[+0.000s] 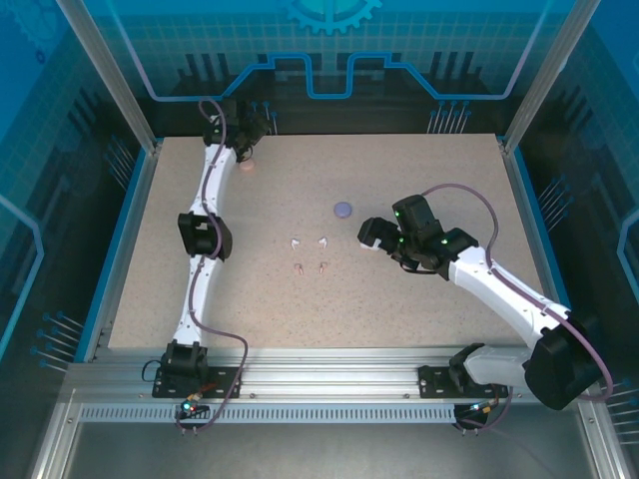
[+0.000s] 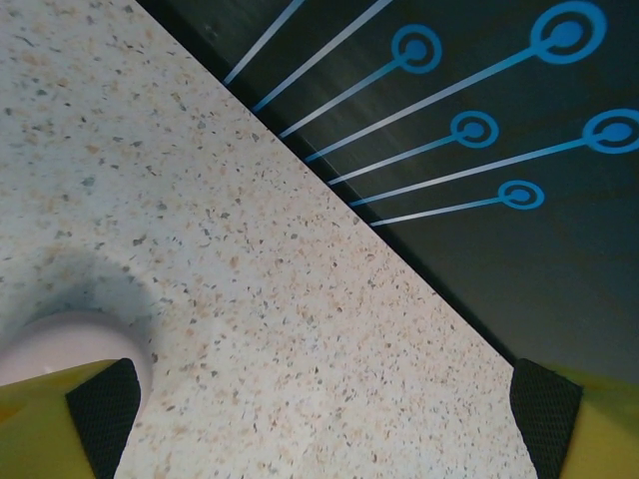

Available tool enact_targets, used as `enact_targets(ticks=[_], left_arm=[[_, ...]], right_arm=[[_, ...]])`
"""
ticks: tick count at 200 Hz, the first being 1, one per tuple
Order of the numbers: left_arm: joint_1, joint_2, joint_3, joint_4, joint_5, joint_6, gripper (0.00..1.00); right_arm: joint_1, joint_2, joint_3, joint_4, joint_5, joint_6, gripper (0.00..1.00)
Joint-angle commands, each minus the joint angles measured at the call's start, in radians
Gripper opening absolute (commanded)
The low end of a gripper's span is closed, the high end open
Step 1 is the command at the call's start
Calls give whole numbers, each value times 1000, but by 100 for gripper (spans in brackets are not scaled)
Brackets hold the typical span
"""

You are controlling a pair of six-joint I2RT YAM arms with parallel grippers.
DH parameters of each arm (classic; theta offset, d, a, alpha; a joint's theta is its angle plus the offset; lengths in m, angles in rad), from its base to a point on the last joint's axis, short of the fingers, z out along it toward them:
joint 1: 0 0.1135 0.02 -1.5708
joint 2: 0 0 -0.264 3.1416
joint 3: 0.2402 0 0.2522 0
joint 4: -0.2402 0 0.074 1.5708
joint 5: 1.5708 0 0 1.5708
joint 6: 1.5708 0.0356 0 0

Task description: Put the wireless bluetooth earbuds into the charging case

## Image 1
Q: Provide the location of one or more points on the round pink charging case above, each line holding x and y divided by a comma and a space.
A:
247, 166

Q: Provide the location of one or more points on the white rounded rectangular charging case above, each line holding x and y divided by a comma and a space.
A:
372, 246

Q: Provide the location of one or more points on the round purple charging case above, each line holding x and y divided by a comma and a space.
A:
343, 209

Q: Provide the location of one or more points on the white earbud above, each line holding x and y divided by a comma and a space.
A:
323, 242
295, 243

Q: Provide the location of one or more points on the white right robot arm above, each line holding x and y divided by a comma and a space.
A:
499, 289

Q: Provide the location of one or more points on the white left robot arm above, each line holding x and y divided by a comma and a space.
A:
217, 174

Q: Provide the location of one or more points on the small electronics board with LEDs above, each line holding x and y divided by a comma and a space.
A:
192, 406
481, 409

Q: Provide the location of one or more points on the grey metal shelf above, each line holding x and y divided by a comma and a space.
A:
324, 451

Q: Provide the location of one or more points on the aluminium table side rail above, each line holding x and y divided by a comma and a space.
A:
129, 239
521, 199

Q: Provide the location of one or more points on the aluminium frame post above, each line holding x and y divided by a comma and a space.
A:
543, 75
111, 75

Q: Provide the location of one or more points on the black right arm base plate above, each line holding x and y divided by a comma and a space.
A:
434, 381

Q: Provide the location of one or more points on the aluminium extrusion rail beam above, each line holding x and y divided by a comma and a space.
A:
324, 374

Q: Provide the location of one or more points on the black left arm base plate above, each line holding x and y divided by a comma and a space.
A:
224, 381

